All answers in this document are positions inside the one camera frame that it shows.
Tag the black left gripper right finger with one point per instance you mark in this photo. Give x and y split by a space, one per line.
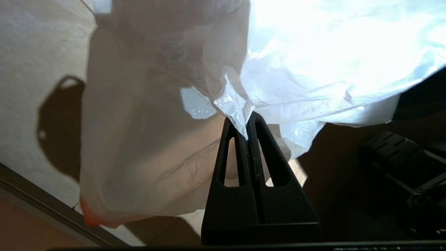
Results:
285 209

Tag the white trash bag red trim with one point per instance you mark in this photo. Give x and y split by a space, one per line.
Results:
156 139

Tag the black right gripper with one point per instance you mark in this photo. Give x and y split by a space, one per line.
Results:
428 205

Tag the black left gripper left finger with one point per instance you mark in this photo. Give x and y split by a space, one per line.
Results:
226 209

